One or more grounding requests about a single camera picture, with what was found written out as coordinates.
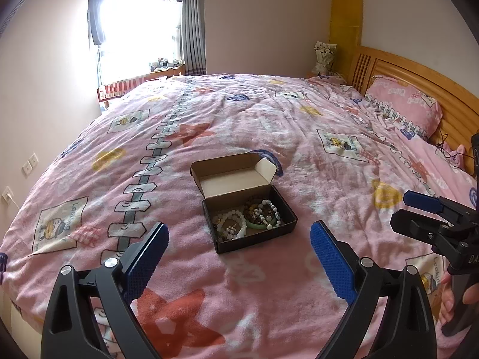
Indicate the pink printed blanket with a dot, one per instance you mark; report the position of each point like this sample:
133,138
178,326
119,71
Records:
299,138

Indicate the person's right hand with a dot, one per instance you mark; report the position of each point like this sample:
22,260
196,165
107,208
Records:
447,299

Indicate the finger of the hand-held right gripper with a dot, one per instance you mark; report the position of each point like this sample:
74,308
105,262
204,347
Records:
409,224
423,200

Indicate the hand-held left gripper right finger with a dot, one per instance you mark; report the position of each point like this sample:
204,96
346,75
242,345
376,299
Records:
335,261

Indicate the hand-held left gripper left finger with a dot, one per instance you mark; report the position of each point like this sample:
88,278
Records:
148,258

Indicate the red white striped cloth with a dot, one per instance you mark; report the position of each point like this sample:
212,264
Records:
119,86

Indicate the wooden headboard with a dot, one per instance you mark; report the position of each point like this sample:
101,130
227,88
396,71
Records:
411,71

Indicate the pink plush toy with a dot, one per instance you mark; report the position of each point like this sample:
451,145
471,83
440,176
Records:
460,157

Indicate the grey striped curtain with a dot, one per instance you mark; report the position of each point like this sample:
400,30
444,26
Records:
194,33

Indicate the bright window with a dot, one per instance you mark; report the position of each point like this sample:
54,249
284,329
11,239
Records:
138,26

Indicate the wooden desk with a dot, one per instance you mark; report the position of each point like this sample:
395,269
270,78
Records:
168,71

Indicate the white wall socket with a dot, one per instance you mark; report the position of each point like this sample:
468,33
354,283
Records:
8,195
30,163

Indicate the pink printed pillow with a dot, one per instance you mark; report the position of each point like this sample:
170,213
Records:
404,104

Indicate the black cardboard box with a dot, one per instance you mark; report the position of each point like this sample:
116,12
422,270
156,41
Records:
228,179

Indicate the wrapped flower bouquet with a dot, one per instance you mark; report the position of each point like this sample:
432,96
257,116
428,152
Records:
323,56

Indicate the green jade bangle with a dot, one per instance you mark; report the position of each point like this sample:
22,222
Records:
262,224

